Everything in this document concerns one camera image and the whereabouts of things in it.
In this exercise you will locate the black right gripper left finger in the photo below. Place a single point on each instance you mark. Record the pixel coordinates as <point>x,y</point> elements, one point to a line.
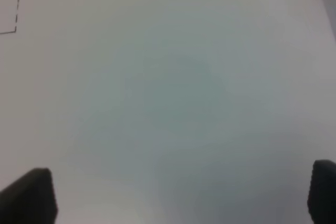
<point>30,199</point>

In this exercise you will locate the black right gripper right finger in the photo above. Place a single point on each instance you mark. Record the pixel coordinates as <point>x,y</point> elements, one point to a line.
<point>321,196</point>

